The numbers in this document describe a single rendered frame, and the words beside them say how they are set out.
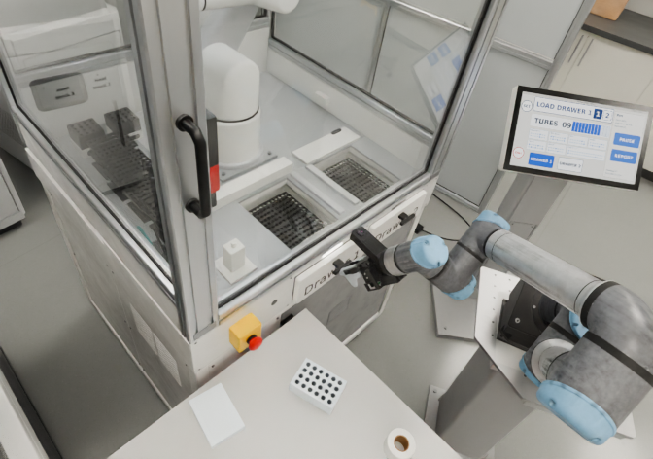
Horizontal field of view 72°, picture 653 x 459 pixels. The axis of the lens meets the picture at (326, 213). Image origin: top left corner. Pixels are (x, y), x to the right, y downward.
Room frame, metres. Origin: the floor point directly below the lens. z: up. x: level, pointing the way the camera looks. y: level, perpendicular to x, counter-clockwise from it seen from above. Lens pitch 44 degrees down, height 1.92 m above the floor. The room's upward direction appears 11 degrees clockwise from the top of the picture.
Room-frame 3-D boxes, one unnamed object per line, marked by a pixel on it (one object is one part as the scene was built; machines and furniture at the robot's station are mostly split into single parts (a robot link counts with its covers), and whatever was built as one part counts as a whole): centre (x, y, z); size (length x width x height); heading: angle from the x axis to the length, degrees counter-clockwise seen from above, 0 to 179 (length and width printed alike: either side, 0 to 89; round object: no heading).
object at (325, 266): (0.86, -0.04, 0.87); 0.29 x 0.02 x 0.11; 142
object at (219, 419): (0.42, 0.17, 0.77); 0.13 x 0.09 x 0.02; 43
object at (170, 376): (1.20, 0.31, 0.40); 1.03 x 0.95 x 0.80; 142
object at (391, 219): (1.11, -0.23, 0.87); 0.29 x 0.02 x 0.11; 142
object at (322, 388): (0.54, -0.06, 0.78); 0.12 x 0.08 x 0.04; 69
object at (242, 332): (0.59, 0.14, 0.88); 0.07 x 0.05 x 0.07; 142
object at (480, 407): (0.83, -0.72, 0.38); 0.30 x 0.30 x 0.76; 80
